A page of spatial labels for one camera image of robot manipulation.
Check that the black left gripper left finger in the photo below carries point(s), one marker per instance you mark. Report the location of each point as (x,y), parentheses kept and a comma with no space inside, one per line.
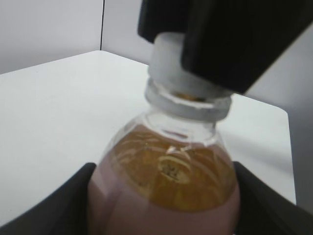
(64,212)

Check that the peach oolong tea bottle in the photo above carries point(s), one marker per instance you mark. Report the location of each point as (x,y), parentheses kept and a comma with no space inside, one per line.
(167,172)

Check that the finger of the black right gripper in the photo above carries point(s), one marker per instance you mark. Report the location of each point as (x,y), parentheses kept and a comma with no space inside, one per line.
(158,16)
(231,43)

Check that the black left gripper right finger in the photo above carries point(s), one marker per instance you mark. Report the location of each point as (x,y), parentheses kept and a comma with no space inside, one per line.
(265,212)

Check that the white bottle cap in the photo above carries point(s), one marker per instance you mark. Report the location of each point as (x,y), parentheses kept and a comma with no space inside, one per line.
(166,70)

